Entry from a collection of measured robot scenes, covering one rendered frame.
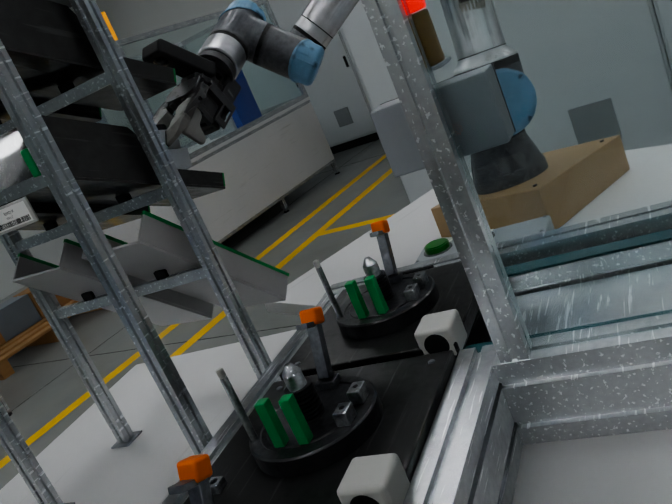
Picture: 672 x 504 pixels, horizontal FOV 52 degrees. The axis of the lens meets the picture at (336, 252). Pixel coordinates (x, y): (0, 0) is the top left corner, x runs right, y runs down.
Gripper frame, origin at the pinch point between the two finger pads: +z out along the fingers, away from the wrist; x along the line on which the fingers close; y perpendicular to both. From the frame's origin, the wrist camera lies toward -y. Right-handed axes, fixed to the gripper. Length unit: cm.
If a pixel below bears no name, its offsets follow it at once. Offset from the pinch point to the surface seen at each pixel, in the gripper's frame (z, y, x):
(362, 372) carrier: 29.9, 21.1, -34.1
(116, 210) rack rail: 14.6, -0.1, -1.1
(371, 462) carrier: 45, 12, -46
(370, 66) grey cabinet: -254, 140, 131
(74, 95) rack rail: 7.4, -14.1, -3.9
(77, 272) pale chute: 22.0, 2.7, 5.9
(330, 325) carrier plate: 18.4, 26.5, -21.3
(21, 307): -163, 182, 505
